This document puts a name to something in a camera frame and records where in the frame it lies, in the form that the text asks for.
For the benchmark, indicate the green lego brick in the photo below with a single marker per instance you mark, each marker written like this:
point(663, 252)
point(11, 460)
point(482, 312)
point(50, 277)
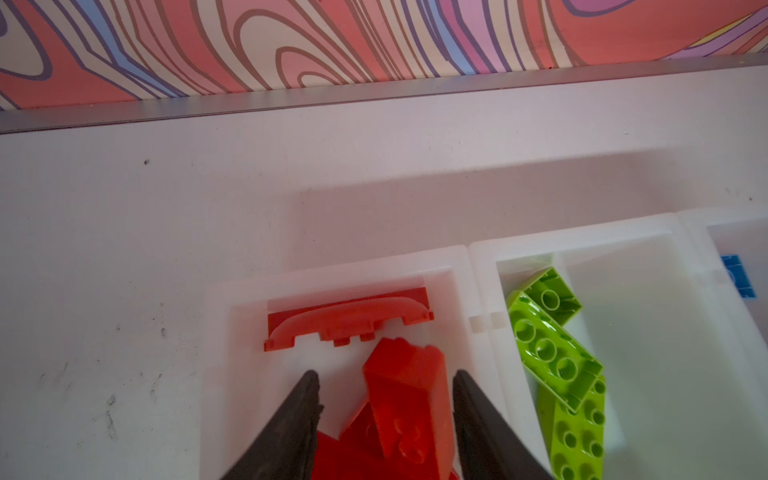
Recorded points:
point(538, 311)
point(574, 440)

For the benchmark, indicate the left white bin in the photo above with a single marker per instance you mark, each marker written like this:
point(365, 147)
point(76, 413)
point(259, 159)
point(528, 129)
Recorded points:
point(243, 384)

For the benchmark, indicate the red lego brick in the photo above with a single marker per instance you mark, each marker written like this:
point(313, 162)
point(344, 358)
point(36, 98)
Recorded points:
point(409, 393)
point(342, 459)

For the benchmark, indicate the blue lego brick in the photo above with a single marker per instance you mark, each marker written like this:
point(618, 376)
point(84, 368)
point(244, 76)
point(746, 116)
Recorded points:
point(738, 276)

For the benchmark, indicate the red arch piece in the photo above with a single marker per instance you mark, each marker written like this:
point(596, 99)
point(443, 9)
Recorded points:
point(339, 322)

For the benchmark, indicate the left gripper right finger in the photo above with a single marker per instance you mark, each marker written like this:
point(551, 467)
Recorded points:
point(488, 447)

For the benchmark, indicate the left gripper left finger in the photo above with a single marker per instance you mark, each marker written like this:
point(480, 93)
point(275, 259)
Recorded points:
point(285, 448)

